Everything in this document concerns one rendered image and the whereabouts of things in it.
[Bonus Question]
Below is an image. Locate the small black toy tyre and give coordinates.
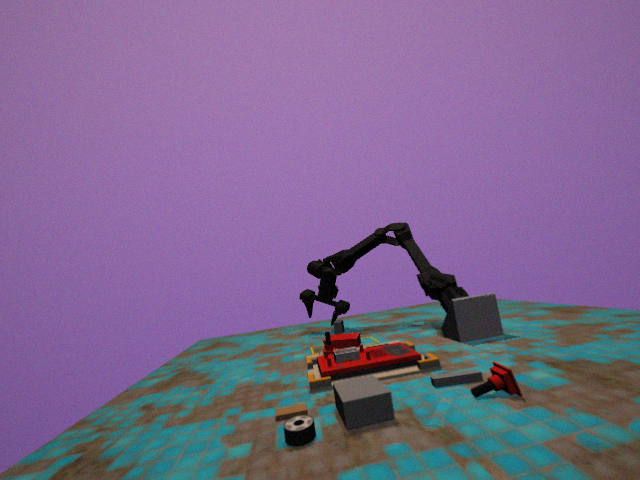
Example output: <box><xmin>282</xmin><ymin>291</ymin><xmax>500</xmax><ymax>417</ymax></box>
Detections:
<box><xmin>283</xmin><ymin>415</ymin><xmax>316</xmax><ymax>447</ymax></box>

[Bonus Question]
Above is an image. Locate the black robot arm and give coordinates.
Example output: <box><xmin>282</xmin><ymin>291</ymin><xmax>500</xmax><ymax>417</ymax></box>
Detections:
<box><xmin>307</xmin><ymin>222</ymin><xmax>469</xmax><ymax>313</ymax></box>

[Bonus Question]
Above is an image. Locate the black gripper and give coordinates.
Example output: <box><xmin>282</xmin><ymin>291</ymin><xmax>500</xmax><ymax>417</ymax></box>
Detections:
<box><xmin>299</xmin><ymin>283</ymin><xmax>350</xmax><ymax>326</ymax></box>

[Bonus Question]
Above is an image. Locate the brown flat bar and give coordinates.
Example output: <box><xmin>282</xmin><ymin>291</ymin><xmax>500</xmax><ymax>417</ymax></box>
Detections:
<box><xmin>275</xmin><ymin>403</ymin><xmax>307</xmax><ymax>421</ymax></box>

